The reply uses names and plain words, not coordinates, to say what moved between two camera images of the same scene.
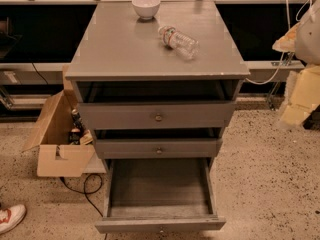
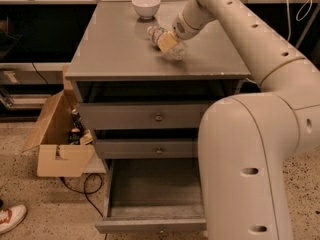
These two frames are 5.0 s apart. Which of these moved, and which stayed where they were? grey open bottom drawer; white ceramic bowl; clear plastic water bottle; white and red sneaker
Moved: clear plastic water bottle
Stayed: white ceramic bowl; white and red sneaker; grey open bottom drawer
